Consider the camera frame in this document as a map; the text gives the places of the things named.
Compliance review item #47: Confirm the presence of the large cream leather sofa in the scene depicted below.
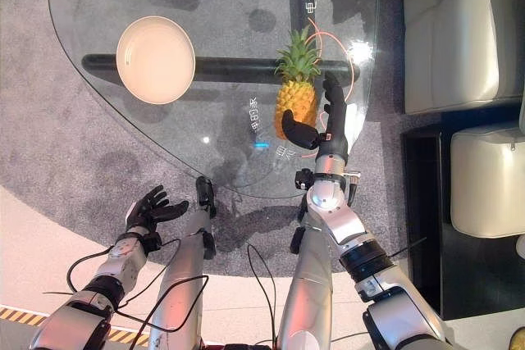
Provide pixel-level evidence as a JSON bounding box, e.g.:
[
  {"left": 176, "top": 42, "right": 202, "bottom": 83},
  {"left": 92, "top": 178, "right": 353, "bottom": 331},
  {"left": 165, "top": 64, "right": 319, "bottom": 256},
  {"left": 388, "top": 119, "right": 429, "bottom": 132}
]
[{"left": 403, "top": 0, "right": 525, "bottom": 116}]

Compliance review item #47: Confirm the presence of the yellow black hazard tape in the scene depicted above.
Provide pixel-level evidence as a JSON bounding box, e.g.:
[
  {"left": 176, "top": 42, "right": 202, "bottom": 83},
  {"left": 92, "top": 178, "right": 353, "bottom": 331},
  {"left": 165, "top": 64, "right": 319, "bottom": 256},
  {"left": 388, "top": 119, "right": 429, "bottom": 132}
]
[{"left": 0, "top": 306, "right": 151, "bottom": 346}]

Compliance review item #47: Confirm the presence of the black thin leg cable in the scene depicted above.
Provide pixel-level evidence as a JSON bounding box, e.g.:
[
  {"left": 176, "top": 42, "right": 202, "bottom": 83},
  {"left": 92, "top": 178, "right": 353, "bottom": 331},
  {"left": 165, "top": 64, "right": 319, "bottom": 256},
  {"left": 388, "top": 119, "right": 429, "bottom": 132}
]
[{"left": 245, "top": 243, "right": 276, "bottom": 345}]

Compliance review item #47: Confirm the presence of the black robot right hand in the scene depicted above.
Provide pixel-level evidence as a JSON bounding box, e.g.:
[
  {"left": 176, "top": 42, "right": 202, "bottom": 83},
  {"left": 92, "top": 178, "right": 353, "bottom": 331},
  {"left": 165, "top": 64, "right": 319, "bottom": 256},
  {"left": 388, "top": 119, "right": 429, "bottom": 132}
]
[{"left": 281, "top": 72, "right": 350, "bottom": 163}]

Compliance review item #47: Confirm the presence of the cream round plate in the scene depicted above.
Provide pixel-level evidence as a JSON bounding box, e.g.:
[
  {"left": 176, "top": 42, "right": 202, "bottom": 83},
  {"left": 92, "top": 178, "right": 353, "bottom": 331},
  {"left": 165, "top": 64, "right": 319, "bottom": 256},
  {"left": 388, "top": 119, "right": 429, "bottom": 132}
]
[{"left": 116, "top": 16, "right": 197, "bottom": 106}]

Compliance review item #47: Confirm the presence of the silver robot right leg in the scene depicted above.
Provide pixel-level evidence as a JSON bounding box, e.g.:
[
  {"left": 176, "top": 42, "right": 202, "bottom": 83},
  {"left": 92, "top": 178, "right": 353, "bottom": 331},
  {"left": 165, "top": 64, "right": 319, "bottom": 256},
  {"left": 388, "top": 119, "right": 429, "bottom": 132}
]
[{"left": 273, "top": 193, "right": 334, "bottom": 350}]

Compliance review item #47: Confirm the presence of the black table base frame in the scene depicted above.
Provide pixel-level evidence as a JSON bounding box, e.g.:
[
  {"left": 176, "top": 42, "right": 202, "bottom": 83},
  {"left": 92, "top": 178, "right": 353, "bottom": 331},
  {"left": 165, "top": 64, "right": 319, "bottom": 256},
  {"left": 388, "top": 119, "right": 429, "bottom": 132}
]
[{"left": 80, "top": 0, "right": 362, "bottom": 83}]

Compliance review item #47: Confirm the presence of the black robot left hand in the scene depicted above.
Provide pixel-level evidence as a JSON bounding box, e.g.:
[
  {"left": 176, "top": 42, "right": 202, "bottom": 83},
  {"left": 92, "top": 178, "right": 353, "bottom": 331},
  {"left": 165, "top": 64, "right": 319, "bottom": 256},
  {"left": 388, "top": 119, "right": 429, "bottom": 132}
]
[{"left": 124, "top": 184, "right": 190, "bottom": 237}]

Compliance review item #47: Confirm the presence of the yellow pineapple with green crown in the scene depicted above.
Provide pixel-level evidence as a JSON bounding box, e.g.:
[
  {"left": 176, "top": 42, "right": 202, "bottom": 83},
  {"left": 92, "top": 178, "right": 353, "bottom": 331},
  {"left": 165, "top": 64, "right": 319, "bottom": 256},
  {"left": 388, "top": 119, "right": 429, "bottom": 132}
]
[{"left": 273, "top": 25, "right": 323, "bottom": 142}]

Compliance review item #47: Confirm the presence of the black low side table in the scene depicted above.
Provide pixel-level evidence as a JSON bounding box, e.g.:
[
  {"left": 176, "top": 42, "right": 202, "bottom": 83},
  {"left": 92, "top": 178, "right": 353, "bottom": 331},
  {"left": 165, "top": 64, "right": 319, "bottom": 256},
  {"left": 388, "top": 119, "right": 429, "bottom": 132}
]
[{"left": 399, "top": 119, "right": 525, "bottom": 321}]

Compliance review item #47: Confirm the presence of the orange cable loop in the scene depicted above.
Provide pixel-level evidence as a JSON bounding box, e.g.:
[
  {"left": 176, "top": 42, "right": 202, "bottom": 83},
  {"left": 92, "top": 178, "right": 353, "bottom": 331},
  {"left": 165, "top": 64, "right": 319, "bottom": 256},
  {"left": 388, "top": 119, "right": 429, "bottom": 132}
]
[{"left": 304, "top": 17, "right": 358, "bottom": 99}]

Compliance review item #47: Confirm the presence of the silver robot left leg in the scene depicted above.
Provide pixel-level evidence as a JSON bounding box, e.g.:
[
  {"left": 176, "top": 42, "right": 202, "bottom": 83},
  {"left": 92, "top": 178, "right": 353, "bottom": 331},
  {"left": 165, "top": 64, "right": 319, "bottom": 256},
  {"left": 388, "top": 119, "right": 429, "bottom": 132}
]
[{"left": 148, "top": 175, "right": 217, "bottom": 350}]

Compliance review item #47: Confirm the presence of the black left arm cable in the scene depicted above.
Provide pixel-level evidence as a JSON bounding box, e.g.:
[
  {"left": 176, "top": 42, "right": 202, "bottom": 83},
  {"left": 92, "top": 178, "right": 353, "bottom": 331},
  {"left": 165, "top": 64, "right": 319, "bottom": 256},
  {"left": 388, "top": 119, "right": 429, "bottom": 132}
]
[{"left": 65, "top": 238, "right": 182, "bottom": 298}]

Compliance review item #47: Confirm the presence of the grey carpet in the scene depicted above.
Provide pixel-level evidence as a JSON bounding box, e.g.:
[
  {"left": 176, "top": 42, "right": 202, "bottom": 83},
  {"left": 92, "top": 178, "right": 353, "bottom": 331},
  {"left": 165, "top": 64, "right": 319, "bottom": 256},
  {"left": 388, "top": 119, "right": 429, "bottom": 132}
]
[{"left": 0, "top": 0, "right": 415, "bottom": 275}]

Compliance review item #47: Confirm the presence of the silver robot leg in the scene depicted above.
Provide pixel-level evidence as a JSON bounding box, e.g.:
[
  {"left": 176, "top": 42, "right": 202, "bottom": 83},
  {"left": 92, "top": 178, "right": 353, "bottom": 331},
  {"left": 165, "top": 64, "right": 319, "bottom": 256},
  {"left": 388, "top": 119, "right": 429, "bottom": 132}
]
[
  {"left": 273, "top": 193, "right": 334, "bottom": 350},
  {"left": 148, "top": 175, "right": 217, "bottom": 350}
]

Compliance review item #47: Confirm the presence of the small cream leather seat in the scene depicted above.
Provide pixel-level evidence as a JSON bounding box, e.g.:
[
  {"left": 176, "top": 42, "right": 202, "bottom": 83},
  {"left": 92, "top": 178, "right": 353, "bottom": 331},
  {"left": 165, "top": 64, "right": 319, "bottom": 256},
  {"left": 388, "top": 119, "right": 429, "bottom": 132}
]
[{"left": 450, "top": 119, "right": 525, "bottom": 239}]

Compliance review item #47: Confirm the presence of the round glass table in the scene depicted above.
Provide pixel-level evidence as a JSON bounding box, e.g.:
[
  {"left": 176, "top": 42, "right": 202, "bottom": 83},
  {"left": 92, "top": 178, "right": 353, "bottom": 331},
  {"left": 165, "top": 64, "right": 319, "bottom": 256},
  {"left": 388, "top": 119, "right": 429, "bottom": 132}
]
[{"left": 47, "top": 0, "right": 382, "bottom": 199}]

